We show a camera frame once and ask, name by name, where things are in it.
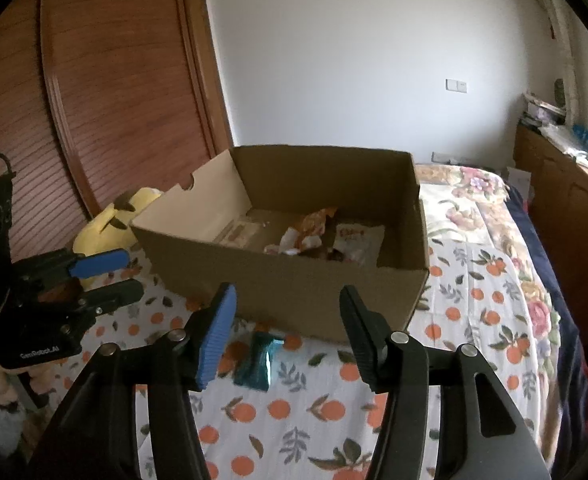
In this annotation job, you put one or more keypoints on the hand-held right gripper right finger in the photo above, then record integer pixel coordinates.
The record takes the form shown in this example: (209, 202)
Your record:
(359, 332)

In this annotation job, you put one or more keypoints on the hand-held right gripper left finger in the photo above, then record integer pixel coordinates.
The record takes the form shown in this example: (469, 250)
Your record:
(219, 335)

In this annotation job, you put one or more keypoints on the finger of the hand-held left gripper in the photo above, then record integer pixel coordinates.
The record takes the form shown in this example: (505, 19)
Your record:
(99, 262)
(114, 295)

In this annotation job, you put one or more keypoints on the teal snack packet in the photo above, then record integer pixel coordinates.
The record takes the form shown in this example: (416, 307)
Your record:
(254, 370)

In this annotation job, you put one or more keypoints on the brown cardboard box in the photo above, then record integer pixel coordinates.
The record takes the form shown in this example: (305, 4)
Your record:
(274, 285)

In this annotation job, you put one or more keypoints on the white snack packet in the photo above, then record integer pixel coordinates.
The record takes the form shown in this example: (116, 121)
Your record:
(359, 241)

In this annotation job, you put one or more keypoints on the beige snack packet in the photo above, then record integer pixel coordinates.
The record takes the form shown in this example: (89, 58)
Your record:
(240, 232)

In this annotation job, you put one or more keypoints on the orange snack packet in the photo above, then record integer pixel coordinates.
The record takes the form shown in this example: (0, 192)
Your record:
(309, 224)

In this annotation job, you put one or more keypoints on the yellow plush toy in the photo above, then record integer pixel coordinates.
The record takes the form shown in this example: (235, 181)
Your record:
(104, 230)

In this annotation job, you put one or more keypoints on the wooden slatted wardrobe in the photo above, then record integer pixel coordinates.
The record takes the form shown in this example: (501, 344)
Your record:
(114, 85)

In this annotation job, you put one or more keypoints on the dark blue bed sheet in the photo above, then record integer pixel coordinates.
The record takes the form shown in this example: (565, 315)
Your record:
(549, 270)

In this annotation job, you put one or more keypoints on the white paper sheet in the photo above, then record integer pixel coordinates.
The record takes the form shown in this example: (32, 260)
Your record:
(519, 180)

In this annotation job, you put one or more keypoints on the wooden dresser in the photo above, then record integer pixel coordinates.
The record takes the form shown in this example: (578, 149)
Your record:
(569, 220)

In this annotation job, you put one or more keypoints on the pile of clutter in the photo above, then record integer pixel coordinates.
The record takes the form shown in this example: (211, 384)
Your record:
(569, 132)

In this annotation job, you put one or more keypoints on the white wall socket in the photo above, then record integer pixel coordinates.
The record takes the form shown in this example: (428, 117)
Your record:
(443, 157)

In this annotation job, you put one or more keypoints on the white wall switch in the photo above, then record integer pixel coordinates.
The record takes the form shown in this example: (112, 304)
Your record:
(456, 85)

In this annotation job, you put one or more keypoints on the dark oval wall ornament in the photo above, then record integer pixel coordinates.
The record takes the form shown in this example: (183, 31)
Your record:
(559, 90)

